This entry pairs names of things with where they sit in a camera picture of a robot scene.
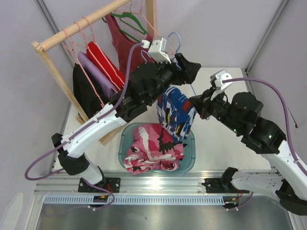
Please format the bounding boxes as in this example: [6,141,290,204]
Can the blue patterned trousers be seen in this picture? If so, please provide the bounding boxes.
[156,85,197,142]

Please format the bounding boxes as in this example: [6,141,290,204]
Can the light blue wire hanger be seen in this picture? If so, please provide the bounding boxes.
[140,32,198,97]

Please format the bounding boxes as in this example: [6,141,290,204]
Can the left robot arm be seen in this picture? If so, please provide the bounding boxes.
[51,53,201,187]

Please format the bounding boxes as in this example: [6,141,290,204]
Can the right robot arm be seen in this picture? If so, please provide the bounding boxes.
[189,89,307,216]

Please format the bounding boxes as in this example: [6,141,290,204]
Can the green hanger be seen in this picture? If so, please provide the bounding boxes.
[110,12,148,35]

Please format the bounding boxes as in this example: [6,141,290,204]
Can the pink hanger with red garment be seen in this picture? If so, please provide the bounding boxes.
[83,16,125,86]

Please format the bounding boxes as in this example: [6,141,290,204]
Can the pink hanger with black garment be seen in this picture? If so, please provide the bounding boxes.
[62,29,106,108]

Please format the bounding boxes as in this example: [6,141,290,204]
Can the pink hanger with purple garment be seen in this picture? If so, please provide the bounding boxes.
[74,21,120,93]

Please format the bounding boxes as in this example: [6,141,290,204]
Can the maroon tank top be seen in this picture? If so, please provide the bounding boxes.
[105,14,148,77]

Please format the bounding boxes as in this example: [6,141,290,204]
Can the purple garment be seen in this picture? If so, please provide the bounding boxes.
[77,51,118,99]

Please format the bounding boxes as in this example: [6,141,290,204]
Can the pink camouflage garment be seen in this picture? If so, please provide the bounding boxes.
[124,123,186,174]

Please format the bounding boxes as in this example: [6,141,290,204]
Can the teal plastic basket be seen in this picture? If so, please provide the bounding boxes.
[118,123,196,174]

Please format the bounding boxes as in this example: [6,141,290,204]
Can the red garment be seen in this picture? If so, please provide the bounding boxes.
[86,41,127,89]

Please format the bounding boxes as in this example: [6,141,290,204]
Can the black garment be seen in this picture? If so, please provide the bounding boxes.
[72,63,108,118]

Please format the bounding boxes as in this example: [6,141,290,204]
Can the wooden clothes rack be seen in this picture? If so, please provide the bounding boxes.
[31,0,157,146]

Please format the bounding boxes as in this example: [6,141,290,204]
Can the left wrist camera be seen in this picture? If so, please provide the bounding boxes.
[141,36,171,63]

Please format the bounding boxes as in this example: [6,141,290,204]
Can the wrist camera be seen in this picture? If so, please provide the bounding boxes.
[141,36,171,63]
[210,69,233,101]

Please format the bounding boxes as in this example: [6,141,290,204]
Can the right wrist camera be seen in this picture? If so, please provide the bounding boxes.
[210,69,233,101]

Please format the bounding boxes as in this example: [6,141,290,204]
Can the pink empty wire hanger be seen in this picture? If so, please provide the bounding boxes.
[112,0,176,56]

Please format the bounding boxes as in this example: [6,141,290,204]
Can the aluminium mounting rail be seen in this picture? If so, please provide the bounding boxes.
[33,169,295,196]

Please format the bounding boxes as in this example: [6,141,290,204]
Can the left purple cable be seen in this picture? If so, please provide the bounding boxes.
[24,40,147,180]

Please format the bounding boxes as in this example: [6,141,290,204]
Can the white slotted cable duct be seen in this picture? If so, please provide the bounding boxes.
[44,195,225,206]

